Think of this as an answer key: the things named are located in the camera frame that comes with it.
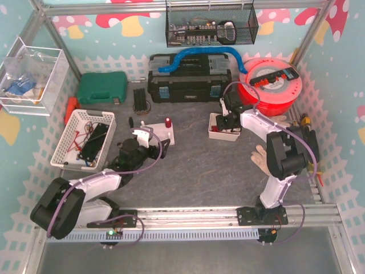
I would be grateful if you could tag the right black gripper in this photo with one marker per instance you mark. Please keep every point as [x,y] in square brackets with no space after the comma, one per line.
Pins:
[223,123]

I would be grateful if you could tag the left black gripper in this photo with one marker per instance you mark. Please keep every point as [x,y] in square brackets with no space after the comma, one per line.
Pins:
[155,150]

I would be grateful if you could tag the white peg base plate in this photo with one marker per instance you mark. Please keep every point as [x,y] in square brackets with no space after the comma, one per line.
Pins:
[161,131]

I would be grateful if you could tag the white parts tray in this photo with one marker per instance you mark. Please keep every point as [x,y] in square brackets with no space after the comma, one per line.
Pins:
[214,133]

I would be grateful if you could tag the large red spring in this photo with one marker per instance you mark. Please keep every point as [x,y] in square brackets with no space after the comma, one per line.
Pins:
[168,122]

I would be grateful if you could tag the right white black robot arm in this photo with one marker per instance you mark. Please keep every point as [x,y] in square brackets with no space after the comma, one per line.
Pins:
[286,151]

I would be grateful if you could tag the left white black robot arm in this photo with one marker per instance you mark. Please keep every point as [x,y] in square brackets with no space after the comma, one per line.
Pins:
[66,204]

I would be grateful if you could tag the brown tape roll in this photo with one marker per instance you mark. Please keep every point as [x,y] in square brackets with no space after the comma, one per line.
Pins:
[148,108]

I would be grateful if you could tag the white work glove upper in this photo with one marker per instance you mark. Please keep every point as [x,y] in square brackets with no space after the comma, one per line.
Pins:
[281,120]

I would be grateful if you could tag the white work glove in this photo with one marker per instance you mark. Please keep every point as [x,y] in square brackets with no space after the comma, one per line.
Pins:
[259,158]
[281,120]

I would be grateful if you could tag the white work glove lower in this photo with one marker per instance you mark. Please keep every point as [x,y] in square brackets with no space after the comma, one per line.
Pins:
[259,158]

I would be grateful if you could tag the red filament spool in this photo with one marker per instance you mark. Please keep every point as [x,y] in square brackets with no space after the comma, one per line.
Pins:
[275,98]

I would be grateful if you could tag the black toolbox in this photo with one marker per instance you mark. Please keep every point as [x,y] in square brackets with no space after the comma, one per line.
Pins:
[198,78]

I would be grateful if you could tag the black aluminium extrusion piece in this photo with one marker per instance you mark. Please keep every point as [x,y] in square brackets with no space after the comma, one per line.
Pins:
[139,100]

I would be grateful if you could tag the black device in basket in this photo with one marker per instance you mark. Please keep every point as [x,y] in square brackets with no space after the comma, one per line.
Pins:
[94,143]

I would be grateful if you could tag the black red connector strip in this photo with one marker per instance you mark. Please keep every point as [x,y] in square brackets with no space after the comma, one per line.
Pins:
[286,74]

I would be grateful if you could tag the white perforated basket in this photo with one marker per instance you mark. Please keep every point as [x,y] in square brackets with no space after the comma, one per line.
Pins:
[78,129]

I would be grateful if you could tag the green plastic case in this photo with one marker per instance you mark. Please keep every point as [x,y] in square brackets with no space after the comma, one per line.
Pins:
[104,87]

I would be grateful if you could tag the clear acrylic box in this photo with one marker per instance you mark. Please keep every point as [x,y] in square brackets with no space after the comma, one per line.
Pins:
[49,68]

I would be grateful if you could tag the blue white gloves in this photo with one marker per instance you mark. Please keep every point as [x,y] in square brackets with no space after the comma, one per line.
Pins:
[22,87]

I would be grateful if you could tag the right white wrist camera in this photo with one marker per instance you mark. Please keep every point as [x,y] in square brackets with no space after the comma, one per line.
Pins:
[225,111]

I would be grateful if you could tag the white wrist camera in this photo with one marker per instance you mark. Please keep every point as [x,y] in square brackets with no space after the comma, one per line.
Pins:
[225,111]
[143,136]

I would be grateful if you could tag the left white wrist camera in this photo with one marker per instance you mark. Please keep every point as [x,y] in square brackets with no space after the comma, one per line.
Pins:
[143,136]

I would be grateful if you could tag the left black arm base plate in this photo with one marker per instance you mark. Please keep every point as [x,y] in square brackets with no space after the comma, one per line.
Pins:
[122,218]

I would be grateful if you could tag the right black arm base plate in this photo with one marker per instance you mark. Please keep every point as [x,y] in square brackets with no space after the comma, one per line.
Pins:
[250,216]

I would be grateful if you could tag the orange tool handle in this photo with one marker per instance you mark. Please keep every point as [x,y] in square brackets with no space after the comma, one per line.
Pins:
[72,104]

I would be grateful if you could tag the black mesh wire basket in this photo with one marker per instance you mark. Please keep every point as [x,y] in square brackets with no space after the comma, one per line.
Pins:
[210,23]

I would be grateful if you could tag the grey slotted cable duct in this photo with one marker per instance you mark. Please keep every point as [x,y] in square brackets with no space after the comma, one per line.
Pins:
[165,235]

